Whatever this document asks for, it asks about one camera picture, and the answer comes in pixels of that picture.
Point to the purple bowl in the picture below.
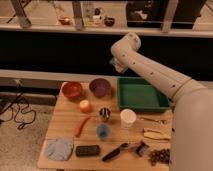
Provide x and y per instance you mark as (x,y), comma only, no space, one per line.
(100,87)

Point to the bunch of dark grapes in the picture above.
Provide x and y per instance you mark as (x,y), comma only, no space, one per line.
(159,156)

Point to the green white gripper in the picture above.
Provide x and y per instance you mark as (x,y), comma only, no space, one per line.
(118,66)

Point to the blue folded cloth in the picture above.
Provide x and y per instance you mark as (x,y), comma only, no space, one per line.
(59,149)

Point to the black handled brush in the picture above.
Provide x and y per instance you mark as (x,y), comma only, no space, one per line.
(138,148)

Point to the dark bowl in background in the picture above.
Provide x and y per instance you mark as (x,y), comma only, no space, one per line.
(109,21)

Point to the red bowl in background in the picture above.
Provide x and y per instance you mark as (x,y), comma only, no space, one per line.
(65,20)

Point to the small metal cup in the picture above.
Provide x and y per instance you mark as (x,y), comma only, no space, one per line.
(104,114)

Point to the orange bowl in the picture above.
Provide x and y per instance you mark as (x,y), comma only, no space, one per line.
(72,90)

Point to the blue plastic cup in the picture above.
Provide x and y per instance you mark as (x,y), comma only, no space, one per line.
(103,131)

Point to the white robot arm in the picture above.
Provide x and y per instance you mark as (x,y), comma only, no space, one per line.
(192,125)

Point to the white paper cup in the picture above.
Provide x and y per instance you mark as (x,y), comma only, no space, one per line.
(128,117)

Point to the orange round fruit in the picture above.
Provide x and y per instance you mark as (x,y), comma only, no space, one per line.
(85,106)

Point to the green plastic tray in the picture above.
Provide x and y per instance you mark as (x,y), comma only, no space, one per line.
(137,94)

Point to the dark rectangular sponge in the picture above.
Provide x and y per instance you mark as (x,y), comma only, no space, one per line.
(85,151)

